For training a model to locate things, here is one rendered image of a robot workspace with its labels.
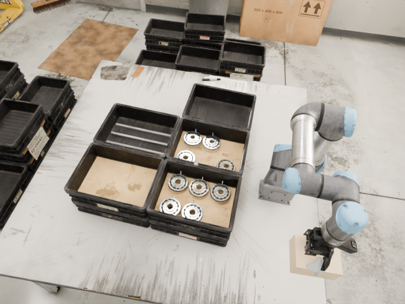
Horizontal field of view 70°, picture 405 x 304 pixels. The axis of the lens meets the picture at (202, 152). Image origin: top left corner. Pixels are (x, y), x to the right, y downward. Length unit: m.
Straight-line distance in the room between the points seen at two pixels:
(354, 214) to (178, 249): 0.91
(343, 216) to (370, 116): 2.74
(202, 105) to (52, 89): 1.46
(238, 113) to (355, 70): 2.45
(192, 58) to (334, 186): 2.32
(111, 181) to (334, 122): 1.08
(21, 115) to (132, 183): 1.28
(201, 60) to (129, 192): 1.81
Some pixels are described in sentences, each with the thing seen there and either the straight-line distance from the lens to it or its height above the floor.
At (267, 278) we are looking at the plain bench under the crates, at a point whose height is 0.70.
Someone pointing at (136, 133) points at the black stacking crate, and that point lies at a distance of 1.74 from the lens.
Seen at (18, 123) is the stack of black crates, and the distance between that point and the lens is 2.53.
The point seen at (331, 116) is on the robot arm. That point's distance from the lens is 1.23.
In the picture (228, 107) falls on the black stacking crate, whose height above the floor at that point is 0.83.
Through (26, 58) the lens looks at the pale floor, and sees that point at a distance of 4.02.
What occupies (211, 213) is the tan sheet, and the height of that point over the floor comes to 0.83.
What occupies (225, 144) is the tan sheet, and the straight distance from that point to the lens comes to 1.69.
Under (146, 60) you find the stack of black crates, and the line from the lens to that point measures 3.19.
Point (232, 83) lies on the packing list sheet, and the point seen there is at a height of 0.70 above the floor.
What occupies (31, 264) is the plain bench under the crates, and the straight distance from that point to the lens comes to 1.67.
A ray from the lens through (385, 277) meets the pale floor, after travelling 2.63.
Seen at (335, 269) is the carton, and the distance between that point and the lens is 1.18.
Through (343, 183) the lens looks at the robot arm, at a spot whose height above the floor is 1.43.
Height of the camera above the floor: 2.15
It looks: 54 degrees down
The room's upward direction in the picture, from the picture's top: 5 degrees clockwise
